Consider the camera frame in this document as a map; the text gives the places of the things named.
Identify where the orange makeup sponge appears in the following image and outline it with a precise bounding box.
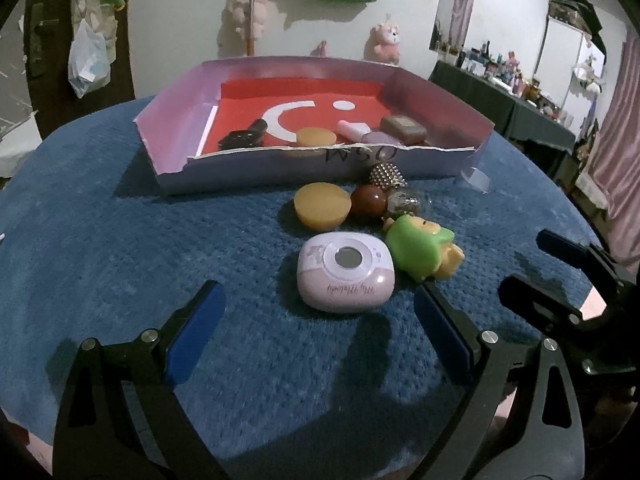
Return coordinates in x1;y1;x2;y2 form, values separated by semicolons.
293;182;352;232
295;127;337;148

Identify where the dark side table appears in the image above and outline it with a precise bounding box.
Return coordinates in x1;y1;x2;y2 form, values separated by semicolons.
430;61;575;154

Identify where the studded glitter jar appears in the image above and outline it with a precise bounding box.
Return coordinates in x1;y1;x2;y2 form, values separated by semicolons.
369;162;421;219

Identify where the pink round compact device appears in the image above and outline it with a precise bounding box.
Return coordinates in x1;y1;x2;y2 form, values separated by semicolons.
296;231;395;314

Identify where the pink curtain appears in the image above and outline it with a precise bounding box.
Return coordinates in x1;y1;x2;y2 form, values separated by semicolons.
587;30;639;270

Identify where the green yellow toy figure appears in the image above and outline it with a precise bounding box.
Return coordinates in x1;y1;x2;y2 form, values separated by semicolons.
384;214;465;283

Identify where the blue textured table cloth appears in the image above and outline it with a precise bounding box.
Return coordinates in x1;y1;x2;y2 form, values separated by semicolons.
0;94;601;476

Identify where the clear plastic cup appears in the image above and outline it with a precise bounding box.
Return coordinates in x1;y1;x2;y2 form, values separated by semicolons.
456;166;491;194

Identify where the orange grey mop handle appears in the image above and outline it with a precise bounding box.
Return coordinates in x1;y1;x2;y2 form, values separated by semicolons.
246;0;255;56

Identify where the dark red ball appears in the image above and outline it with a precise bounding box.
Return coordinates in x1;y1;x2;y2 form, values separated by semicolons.
350;184;387;217

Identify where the pink plush toy centre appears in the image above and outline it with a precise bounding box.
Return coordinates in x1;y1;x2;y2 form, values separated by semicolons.
227;0;272;41

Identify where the pink plush toy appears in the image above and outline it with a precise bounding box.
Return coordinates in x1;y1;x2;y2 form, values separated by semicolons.
373;22;400;65
227;0;272;41

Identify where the pink nail polish bottle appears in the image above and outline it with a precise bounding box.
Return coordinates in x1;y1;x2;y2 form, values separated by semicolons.
336;120;400;146

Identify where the pink cardboard tray box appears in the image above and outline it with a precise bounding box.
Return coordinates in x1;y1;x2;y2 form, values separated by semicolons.
134;56;494;194

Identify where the grey eye shadow case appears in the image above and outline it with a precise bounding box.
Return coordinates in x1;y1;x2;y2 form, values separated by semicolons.
380;115;427;146

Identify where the pink plush toy right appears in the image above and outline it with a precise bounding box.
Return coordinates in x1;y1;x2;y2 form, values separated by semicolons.
373;22;400;65

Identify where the dark wooden door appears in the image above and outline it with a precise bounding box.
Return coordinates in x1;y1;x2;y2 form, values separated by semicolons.
24;0;134;138

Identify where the brass door handle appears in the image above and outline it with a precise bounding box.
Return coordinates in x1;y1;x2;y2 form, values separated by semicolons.
26;2;60;78

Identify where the black lipstick tube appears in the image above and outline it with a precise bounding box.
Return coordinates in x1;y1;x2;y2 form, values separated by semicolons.
218;119;268;151

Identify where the hanging fabric organizer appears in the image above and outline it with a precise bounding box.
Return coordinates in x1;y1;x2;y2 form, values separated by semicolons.
70;0;118;58

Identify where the clear plastic bag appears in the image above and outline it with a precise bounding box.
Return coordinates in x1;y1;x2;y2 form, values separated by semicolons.
67;18;111;99

